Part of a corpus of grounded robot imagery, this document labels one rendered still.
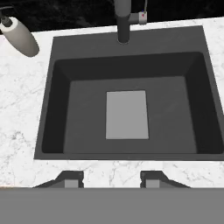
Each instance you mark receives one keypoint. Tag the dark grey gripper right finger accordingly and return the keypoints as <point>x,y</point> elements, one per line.
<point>152,177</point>

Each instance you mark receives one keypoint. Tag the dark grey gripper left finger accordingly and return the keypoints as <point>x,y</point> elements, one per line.
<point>70,177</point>

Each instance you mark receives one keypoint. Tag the dark grey sink basin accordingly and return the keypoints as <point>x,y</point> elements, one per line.
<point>87,116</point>

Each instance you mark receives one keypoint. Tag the grey sink faucet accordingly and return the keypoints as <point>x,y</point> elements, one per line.
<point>123,23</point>

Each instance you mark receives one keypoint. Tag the grey soap dispenser bottle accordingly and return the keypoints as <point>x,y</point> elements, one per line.
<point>20,37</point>

